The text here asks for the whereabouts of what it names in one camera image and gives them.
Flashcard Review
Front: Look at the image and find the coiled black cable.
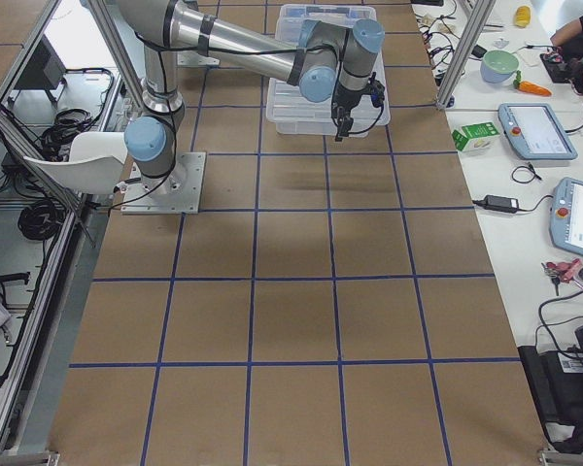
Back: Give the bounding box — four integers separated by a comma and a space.
17, 199, 62, 242

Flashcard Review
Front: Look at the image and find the lower teach pendant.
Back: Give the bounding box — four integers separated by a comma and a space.
549, 178, 583, 256

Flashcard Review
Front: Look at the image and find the small looped black cable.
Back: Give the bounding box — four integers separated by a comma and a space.
510, 161, 544, 185

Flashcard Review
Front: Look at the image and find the white plastic chair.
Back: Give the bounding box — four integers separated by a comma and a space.
23, 132, 127, 194

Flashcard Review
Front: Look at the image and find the green and blue bowl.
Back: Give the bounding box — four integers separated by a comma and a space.
480, 50, 520, 83

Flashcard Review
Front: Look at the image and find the upper teach pendant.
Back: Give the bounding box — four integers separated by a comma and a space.
497, 103, 578, 161

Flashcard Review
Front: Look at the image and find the black monitor on floor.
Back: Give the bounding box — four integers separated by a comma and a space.
15, 35, 67, 104

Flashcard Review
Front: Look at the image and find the toy carrot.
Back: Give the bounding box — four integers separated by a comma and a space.
513, 70, 553, 97

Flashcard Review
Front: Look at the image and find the aluminium frame post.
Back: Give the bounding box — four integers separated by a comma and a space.
435, 0, 496, 110

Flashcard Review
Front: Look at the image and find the green white carton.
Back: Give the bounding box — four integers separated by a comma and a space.
452, 121, 499, 152

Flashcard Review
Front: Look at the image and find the clear plastic storage box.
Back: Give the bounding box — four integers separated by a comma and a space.
264, 48, 391, 138

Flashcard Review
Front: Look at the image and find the yellow toy corn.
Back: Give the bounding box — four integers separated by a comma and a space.
513, 5, 532, 28

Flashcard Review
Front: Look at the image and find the black power adapter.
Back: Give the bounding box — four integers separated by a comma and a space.
472, 194, 520, 214

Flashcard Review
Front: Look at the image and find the translucent plastic box lid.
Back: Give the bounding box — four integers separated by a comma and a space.
275, 4, 377, 45

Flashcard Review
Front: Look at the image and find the pink keychain with keys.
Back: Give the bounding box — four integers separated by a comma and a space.
541, 258, 583, 296

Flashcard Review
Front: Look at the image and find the teach pendant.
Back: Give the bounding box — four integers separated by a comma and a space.
497, 103, 578, 161
549, 178, 583, 256

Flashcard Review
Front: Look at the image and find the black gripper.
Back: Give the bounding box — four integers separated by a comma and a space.
330, 72, 385, 142

